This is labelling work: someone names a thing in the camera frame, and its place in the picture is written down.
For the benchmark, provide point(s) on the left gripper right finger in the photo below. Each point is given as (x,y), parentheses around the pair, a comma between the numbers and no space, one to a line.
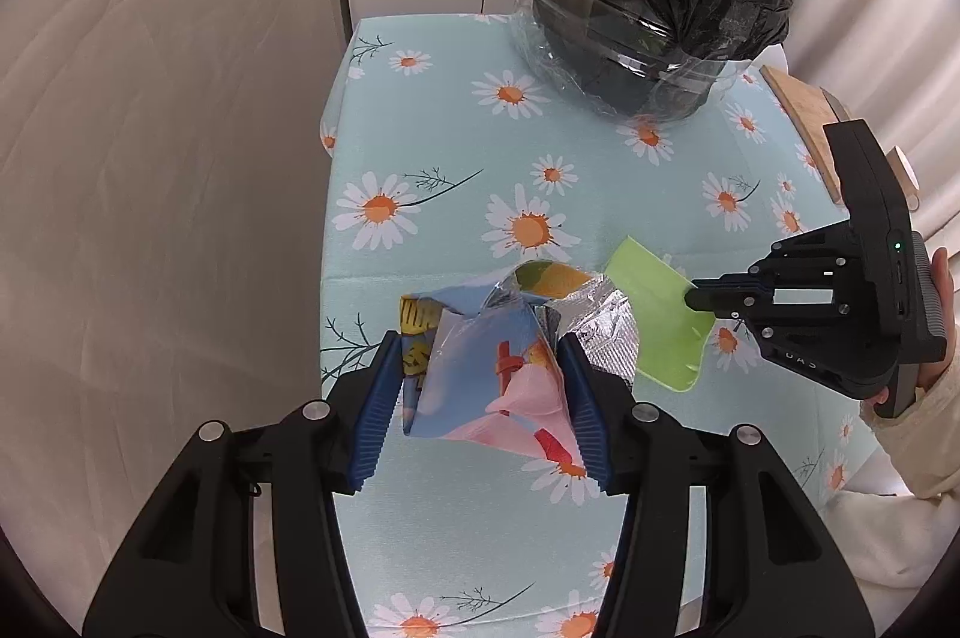
(771,568)

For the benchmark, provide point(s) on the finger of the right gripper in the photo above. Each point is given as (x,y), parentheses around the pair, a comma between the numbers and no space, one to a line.
(761,321)
(804,270)

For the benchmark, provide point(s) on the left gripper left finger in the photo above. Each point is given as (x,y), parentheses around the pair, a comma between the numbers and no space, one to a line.
(186,566)

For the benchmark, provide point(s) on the green paper cup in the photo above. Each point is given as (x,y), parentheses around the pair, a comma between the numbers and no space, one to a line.
(672,335)

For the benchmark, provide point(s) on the blue foil snack bag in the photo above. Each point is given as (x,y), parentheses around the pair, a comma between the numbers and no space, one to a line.
(481,358)

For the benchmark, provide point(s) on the person right hand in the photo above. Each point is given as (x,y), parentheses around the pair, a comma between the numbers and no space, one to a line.
(929,373)

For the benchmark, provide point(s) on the beige mug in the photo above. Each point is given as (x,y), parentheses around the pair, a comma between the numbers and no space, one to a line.
(906,177)

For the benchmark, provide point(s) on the bamboo cutting board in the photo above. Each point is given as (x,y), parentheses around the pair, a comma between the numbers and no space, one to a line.
(808,109)

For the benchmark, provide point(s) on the daisy print tablecloth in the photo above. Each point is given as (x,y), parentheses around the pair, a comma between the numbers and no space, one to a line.
(451,160)

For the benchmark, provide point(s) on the beige curtain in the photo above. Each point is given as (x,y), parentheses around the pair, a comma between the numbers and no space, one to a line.
(163,194)

